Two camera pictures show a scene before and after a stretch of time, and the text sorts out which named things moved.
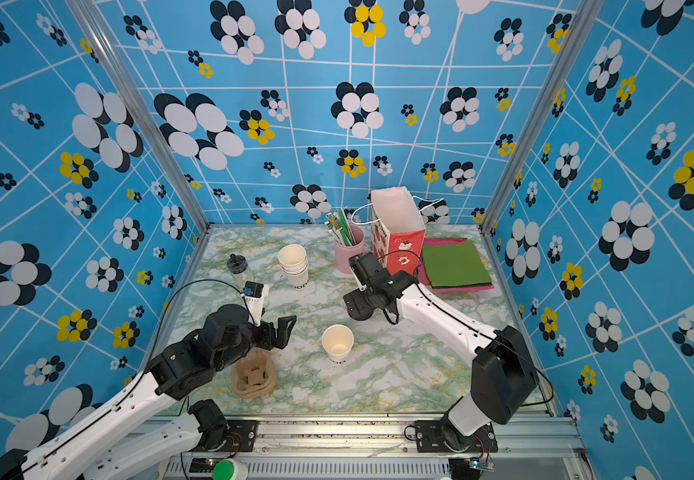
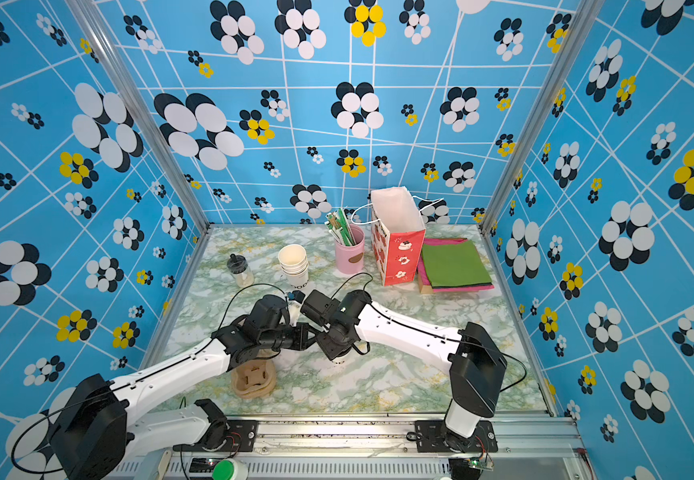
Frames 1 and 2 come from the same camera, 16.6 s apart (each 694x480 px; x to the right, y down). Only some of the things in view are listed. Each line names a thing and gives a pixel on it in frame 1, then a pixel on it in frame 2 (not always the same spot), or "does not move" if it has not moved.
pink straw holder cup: [343, 253] does not move
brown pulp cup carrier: [254, 376] does not move
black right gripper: [355, 298] to [329, 351]
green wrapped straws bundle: [340, 227] does not move
